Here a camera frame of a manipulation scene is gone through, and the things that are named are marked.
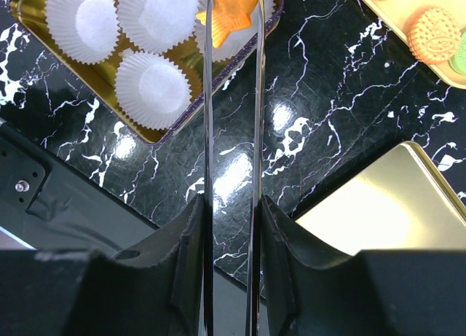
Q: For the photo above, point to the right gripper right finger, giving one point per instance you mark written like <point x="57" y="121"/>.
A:
<point x="314" y="289"/>

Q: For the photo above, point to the yellow plastic tray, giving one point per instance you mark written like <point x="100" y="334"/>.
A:
<point x="398" y="15"/>

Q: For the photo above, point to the orange embossed round cookie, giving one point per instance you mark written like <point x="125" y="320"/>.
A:
<point x="434" y="36"/>

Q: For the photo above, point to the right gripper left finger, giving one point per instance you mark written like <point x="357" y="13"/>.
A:
<point x="151" y="288"/>

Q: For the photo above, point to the gold cookie tin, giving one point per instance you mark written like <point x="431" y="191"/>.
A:
<point x="100" y="77"/>

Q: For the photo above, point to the gold tin lid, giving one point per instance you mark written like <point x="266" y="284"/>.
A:
<point x="400" y="201"/>

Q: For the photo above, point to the white paper cup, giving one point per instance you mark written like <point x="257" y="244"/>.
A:
<point x="151" y="90"/>
<point x="236" y="38"/>
<point x="87" y="31"/>
<point x="157" y="25"/>

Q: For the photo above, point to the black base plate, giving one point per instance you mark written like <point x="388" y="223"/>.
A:
<point x="47" y="204"/>

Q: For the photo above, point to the green round cookie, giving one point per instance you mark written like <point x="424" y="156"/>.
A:
<point x="458" y="61"/>

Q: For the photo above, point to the orange fish cookie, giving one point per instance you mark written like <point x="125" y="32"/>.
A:
<point x="229" y="16"/>

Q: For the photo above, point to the metal tongs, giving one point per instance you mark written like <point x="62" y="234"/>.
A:
<point x="231" y="112"/>

